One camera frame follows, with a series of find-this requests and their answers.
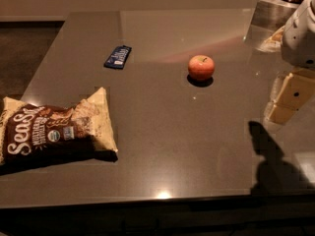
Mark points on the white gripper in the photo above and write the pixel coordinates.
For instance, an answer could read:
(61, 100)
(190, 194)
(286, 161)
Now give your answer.
(299, 43)

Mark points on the red apple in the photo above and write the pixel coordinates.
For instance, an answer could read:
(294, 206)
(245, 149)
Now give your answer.
(201, 68)

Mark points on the brown chip bag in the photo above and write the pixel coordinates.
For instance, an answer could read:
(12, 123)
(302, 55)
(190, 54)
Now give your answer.
(38, 136)

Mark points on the metal container box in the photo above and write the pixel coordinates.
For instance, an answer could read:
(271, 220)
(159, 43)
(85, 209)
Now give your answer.
(268, 17)

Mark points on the blue snack bar wrapper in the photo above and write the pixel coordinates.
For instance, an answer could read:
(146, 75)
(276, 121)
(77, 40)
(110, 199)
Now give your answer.
(118, 57)

